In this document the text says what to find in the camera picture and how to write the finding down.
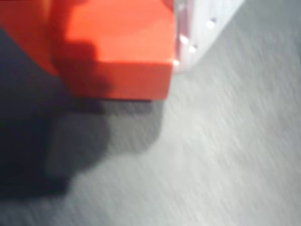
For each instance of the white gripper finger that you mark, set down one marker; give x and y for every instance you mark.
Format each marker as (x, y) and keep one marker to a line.
(202, 30)

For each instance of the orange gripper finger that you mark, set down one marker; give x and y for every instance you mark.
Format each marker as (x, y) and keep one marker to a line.
(28, 28)

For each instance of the red cube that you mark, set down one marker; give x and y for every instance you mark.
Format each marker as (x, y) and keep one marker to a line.
(131, 47)

